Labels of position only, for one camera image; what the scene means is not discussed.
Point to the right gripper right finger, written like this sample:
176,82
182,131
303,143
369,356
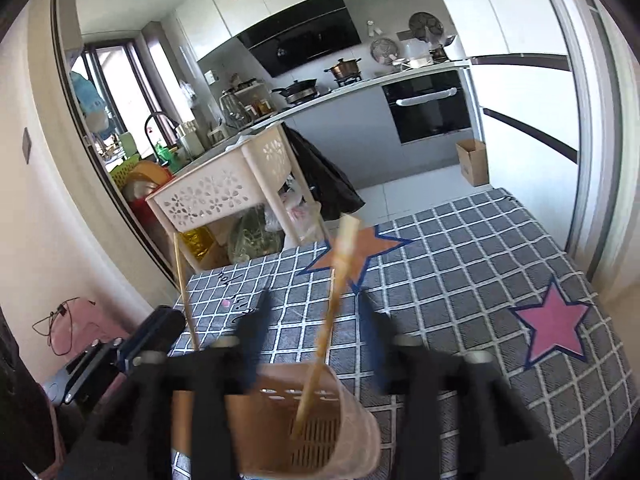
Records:
403,366

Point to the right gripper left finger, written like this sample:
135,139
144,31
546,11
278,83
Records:
228,368

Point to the plain bamboo chopstick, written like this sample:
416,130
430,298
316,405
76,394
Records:
184,291

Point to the pink plastic utensil holder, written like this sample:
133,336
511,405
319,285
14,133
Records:
339,439

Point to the patterned bamboo chopstick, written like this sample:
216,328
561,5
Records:
343,255

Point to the black kitchen faucet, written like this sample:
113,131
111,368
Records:
161,129

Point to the yellow oil bottle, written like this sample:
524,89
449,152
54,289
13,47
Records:
199,241

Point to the grey checked tablecloth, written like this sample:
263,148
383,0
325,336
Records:
461,269

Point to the black hanging bag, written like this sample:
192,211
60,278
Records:
328,183

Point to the cardboard box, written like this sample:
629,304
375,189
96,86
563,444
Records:
473,161

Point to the black built-in oven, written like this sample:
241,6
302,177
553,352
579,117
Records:
428,105

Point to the black wok pan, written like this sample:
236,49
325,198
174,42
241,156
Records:
297,91

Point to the copper pot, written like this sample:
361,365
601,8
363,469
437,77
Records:
344,69

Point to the black range hood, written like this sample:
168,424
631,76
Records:
300,34

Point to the white refrigerator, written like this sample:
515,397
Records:
528,105

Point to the small desk fan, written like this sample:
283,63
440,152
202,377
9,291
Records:
425,27

